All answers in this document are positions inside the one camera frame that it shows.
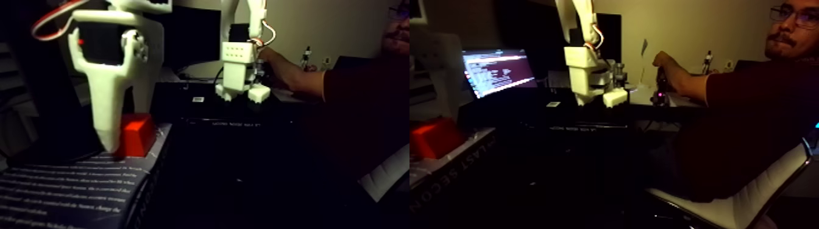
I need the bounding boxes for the red cube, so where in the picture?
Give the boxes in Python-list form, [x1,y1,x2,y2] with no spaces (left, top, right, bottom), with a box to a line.
[115,113,158,159]

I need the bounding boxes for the person's right hand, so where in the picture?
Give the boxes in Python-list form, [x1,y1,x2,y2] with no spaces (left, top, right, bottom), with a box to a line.
[653,51,679,82]

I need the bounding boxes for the black monitor with round base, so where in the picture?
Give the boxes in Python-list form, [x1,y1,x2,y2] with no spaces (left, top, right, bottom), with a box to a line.
[0,0,121,166]

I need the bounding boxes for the thin black box white lettering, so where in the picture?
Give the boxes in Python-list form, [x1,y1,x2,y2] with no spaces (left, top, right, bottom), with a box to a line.
[181,116,264,129]

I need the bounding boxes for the open laptop with lit screen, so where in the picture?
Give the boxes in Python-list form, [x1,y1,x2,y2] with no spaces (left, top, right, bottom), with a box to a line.
[462,48,540,102]

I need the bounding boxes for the white chair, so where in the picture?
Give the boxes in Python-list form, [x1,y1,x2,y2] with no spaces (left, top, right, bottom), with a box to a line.
[646,137,819,229]

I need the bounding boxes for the person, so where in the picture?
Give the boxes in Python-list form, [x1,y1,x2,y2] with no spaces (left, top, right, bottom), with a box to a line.
[651,0,819,204]

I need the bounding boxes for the dark-framed glasses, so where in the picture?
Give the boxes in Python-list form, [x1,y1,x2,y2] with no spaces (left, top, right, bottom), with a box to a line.
[770,5,819,30]

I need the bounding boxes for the red orange servo cable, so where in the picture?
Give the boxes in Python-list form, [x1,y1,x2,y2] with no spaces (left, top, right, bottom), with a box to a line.
[32,0,90,43]

